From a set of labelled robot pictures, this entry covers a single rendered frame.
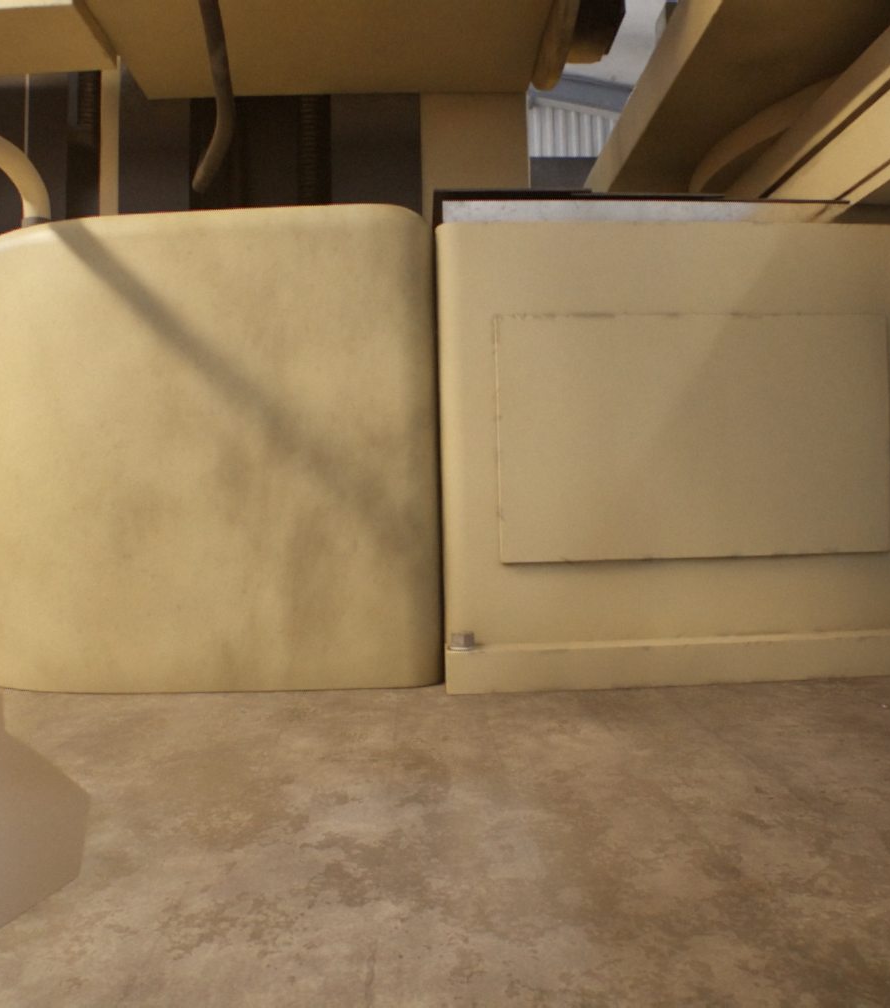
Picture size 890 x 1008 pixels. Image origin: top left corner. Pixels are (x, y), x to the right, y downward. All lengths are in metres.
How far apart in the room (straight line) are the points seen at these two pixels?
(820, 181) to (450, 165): 0.76
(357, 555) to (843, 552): 0.61
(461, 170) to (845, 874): 1.46
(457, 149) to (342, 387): 0.86
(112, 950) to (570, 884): 0.25
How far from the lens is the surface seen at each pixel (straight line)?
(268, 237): 1.05
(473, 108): 1.79
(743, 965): 0.45
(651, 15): 14.50
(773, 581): 1.08
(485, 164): 1.74
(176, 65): 1.74
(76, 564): 1.07
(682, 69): 1.35
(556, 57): 1.51
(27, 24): 1.62
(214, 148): 1.43
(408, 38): 1.62
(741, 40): 1.30
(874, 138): 1.17
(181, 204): 1.76
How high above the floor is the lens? 0.22
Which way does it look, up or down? level
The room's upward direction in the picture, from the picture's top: 1 degrees counter-clockwise
